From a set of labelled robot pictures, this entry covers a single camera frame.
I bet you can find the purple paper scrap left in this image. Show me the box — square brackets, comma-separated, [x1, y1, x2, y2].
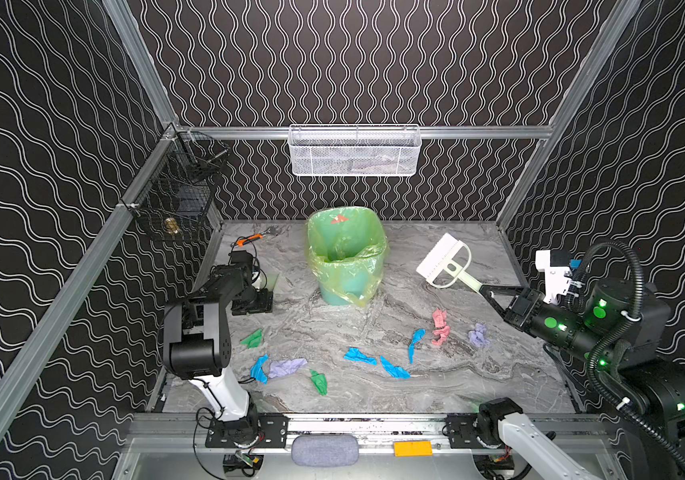
[268, 358, 308, 379]

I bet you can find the brass object in basket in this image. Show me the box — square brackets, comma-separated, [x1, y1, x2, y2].
[164, 217, 180, 235]

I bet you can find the purple paper scrap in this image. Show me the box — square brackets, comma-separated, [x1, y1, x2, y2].
[467, 323, 490, 348]
[268, 358, 308, 379]

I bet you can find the green bin with bag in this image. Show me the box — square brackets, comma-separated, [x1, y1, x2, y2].
[306, 206, 389, 307]

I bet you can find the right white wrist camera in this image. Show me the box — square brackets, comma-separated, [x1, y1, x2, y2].
[535, 250, 581, 305]

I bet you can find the green paper scrap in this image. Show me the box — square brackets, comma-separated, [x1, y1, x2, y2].
[240, 329, 264, 349]
[310, 370, 328, 396]

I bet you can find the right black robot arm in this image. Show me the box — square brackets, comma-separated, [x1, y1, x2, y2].
[471, 241, 685, 479]

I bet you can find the pink paper scrap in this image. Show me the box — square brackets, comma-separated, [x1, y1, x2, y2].
[431, 309, 450, 347]

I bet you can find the orange utility knife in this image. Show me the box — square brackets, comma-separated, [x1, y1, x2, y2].
[230, 231, 270, 247]

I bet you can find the white wire basket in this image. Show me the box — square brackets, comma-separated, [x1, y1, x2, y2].
[288, 124, 422, 177]

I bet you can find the pale green brush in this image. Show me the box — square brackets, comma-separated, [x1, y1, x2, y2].
[416, 233, 482, 293]

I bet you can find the purple paper scrap right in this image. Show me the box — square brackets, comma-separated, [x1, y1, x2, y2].
[467, 323, 490, 348]

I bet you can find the green paper scrap left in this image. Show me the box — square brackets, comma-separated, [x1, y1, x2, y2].
[240, 329, 264, 349]

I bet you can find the yellow block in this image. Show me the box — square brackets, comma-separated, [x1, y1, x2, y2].
[393, 441, 433, 458]

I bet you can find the green paper scrap front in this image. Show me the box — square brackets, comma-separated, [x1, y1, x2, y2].
[310, 370, 328, 396]

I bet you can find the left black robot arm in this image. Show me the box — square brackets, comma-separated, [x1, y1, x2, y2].
[162, 250, 274, 448]

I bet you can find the black wire basket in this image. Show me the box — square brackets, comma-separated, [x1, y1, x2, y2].
[124, 123, 232, 244]

